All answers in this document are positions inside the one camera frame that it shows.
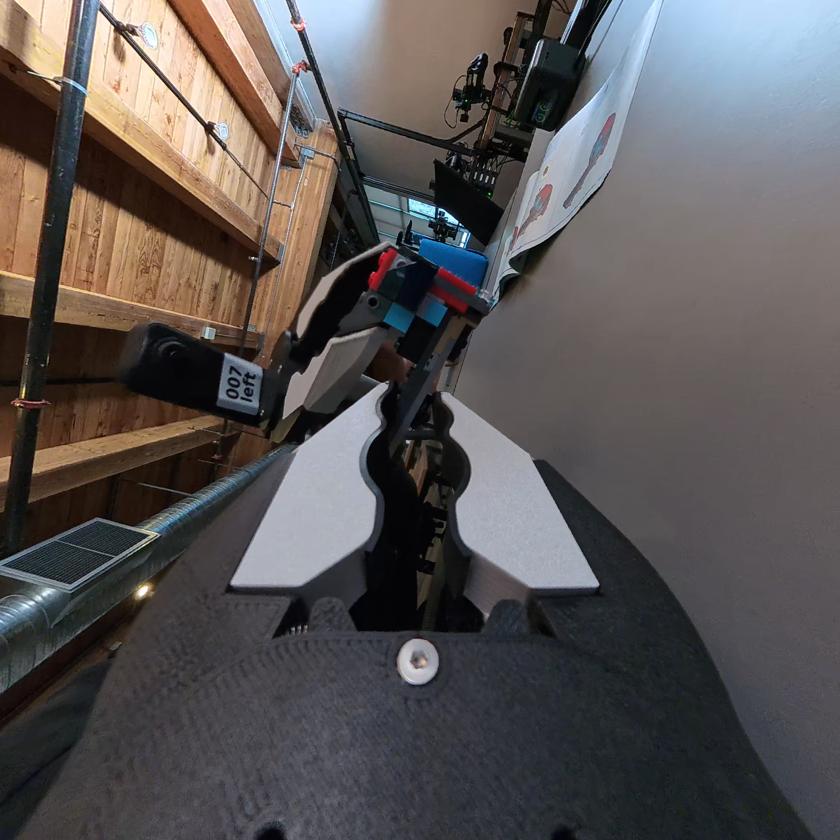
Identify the slanted black pipe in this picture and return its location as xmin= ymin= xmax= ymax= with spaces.
xmin=286 ymin=0 xmax=383 ymax=247

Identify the threaded metal rod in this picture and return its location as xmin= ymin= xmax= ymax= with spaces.
xmin=249 ymin=62 xmax=309 ymax=270

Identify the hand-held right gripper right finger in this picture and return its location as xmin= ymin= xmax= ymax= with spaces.
xmin=434 ymin=391 xmax=601 ymax=623

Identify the black metal frame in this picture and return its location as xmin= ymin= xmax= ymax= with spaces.
xmin=338 ymin=108 xmax=473 ymax=147

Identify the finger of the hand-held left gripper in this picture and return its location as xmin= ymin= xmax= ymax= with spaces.
xmin=292 ymin=241 xmax=396 ymax=361
xmin=282 ymin=327 xmax=396 ymax=424

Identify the black monitor screen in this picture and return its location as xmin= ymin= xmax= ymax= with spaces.
xmin=433 ymin=159 xmax=506 ymax=245

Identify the toy brick model with stick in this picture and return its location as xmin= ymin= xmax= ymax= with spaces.
xmin=341 ymin=244 xmax=493 ymax=457

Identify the thin black rod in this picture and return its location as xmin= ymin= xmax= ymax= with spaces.
xmin=98 ymin=0 xmax=293 ymax=207

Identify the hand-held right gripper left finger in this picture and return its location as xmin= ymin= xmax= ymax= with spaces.
xmin=228 ymin=381 xmax=395 ymax=601

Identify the thick black pipe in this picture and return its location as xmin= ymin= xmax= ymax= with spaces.
xmin=3 ymin=0 xmax=101 ymax=559

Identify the printed instruction booklet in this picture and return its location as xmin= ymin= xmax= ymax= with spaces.
xmin=497 ymin=0 xmax=665 ymax=284

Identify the black camera on stand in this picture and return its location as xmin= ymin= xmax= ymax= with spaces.
xmin=449 ymin=56 xmax=492 ymax=126

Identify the person's left hand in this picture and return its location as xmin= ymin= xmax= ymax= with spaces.
xmin=377 ymin=338 xmax=414 ymax=385

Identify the black box device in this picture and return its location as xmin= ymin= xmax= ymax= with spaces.
xmin=512 ymin=38 xmax=586 ymax=132

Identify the blue plastic bin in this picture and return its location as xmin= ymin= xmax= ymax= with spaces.
xmin=417 ymin=238 xmax=490 ymax=290

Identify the spiral metal duct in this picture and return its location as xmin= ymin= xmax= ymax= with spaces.
xmin=0 ymin=441 xmax=303 ymax=697

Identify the metal vent grille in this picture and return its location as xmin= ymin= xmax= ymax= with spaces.
xmin=0 ymin=517 xmax=161 ymax=595

